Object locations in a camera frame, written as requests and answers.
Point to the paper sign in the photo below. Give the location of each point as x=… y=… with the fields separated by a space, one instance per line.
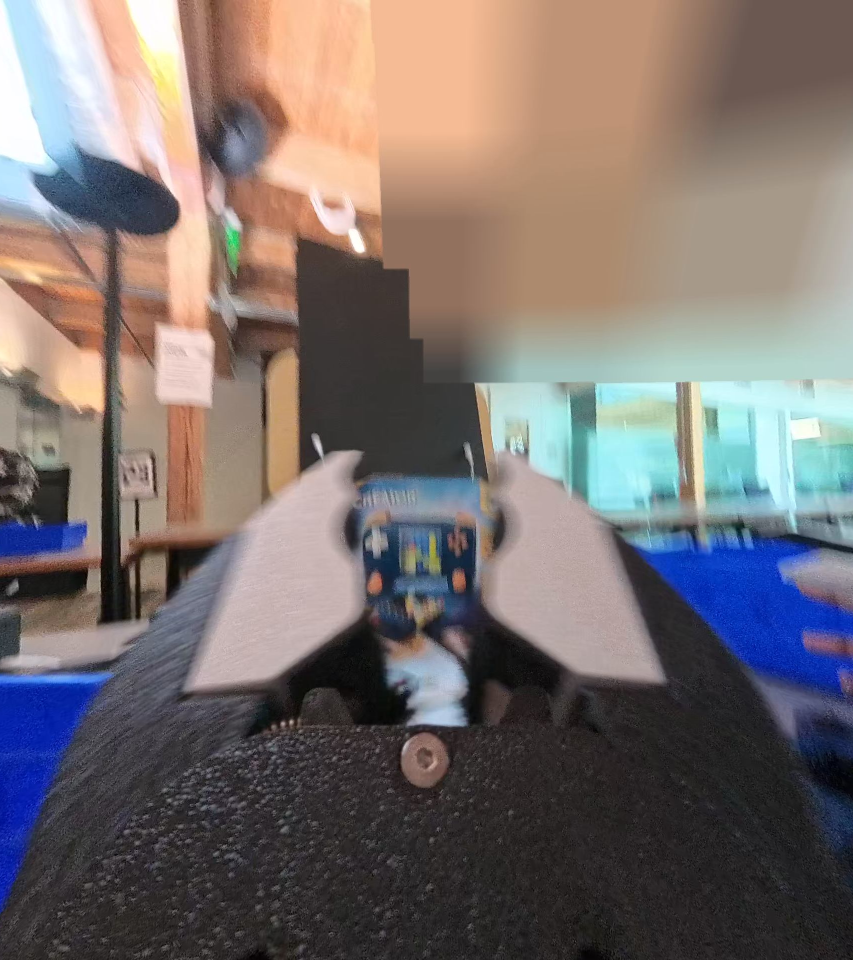
x=184 y=365

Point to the toy brick set box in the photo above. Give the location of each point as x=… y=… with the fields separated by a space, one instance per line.
x=419 y=555

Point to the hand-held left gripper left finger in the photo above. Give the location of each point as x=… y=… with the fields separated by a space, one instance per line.
x=276 y=585

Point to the white board clip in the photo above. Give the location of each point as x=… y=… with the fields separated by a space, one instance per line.
x=469 y=457
x=318 y=448

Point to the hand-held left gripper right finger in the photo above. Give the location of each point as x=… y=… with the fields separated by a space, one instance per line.
x=569 y=592

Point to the black light stand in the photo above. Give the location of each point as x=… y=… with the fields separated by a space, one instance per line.
x=113 y=420

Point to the blue plastic bin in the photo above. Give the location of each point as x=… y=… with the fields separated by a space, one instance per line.
x=6 y=787
x=36 y=540
x=719 y=600

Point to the black board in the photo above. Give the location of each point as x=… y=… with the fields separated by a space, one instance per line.
x=366 y=360

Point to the wooden side table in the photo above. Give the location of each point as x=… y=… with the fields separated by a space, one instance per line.
x=179 y=540

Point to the open instruction booklet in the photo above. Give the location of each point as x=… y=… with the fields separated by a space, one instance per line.
x=426 y=675

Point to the black framed sign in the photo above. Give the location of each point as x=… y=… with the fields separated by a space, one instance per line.
x=138 y=474

